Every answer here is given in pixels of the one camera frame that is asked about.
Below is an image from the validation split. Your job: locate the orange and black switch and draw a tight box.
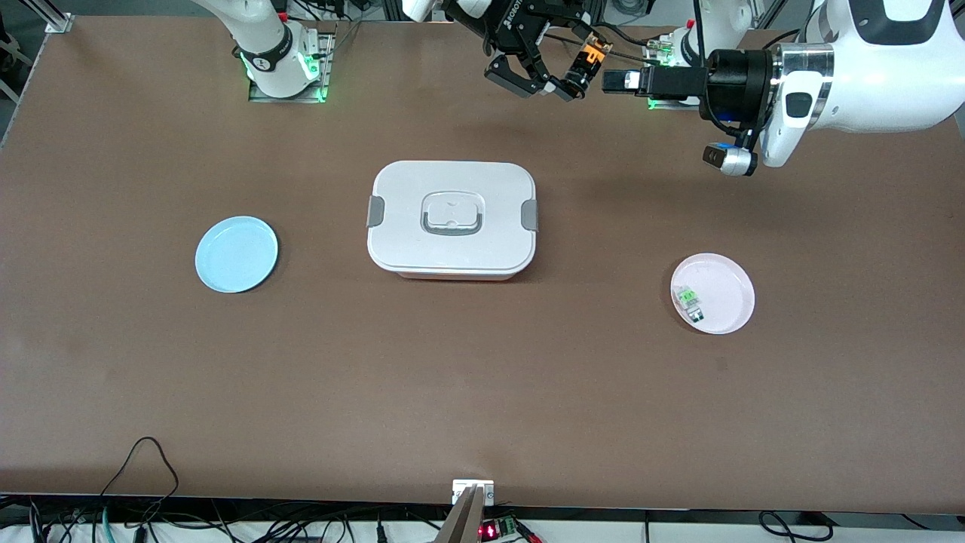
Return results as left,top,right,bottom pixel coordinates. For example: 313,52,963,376
564,39,613,97

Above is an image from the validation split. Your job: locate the white lidded lunch box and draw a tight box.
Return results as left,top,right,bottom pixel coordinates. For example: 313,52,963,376
366,160,540,281

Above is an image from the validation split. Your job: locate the pale pink round plate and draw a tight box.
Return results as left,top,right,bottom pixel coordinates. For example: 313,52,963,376
670,253,755,335

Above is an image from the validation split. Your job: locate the light blue round plate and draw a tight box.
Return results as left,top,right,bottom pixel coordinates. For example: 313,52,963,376
195,216,280,294

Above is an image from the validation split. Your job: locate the circuit board with red light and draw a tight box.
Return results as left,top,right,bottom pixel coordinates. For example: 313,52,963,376
479,517,521,542

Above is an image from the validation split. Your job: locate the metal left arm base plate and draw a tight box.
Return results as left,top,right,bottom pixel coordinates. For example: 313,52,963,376
645,38,728,112

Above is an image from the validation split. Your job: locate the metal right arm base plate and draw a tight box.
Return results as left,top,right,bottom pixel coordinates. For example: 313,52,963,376
247,23,338,103

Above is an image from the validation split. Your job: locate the green and white switch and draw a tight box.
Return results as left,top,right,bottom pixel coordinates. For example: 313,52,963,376
675,285,706,323

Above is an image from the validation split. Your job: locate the small metal edge bracket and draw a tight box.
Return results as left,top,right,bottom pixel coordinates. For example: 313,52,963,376
452,479,495,506

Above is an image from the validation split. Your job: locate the black coiled floor cable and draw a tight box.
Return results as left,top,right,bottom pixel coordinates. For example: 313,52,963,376
758,511,836,542

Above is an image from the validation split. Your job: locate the grey camera mount bar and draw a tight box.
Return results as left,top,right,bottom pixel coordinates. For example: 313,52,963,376
436,485,487,543

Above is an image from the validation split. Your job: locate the black looped table cable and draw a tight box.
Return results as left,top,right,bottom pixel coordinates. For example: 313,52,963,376
98,436,182,502

